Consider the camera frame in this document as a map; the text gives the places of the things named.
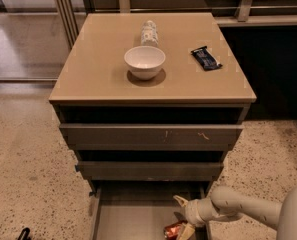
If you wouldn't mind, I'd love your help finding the clear plastic water bottle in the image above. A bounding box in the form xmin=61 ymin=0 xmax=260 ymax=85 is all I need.
xmin=141 ymin=20 xmax=158 ymax=47

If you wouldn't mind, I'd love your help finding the dark blue snack bar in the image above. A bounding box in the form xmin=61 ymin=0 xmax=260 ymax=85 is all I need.
xmin=191 ymin=46 xmax=222 ymax=71

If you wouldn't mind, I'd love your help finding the white ceramic bowl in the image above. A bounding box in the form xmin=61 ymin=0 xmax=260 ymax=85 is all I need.
xmin=124 ymin=46 xmax=166 ymax=80

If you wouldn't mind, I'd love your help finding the metal frame rail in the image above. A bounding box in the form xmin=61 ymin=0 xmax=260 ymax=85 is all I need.
xmin=54 ymin=0 xmax=297 ymax=44

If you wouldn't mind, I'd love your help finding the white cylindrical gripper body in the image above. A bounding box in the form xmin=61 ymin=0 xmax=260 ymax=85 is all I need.
xmin=184 ymin=198 xmax=218 ymax=227

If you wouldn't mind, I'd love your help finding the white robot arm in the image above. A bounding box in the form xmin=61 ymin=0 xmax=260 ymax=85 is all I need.
xmin=174 ymin=186 xmax=297 ymax=240

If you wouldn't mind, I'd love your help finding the grey drawer cabinet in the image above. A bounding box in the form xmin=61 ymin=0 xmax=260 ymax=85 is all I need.
xmin=48 ymin=12 xmax=257 ymax=195

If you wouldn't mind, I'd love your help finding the grey top drawer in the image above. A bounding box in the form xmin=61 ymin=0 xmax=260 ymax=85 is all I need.
xmin=59 ymin=123 xmax=243 ymax=151

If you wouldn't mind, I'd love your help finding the red coke can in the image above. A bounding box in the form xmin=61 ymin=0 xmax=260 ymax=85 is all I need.
xmin=164 ymin=221 xmax=185 ymax=240

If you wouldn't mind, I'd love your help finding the grey middle drawer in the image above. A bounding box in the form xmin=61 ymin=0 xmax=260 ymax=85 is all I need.
xmin=76 ymin=161 xmax=223 ymax=181

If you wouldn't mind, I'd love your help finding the black object bottom left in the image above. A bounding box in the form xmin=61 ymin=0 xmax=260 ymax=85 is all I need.
xmin=17 ymin=228 xmax=31 ymax=240

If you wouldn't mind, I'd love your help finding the grey open bottom drawer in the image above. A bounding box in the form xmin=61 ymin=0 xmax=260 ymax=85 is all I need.
xmin=90 ymin=181 xmax=205 ymax=240

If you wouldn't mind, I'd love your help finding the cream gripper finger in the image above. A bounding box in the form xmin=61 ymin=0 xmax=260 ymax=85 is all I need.
xmin=173 ymin=195 xmax=188 ymax=207
xmin=177 ymin=223 xmax=195 ymax=240

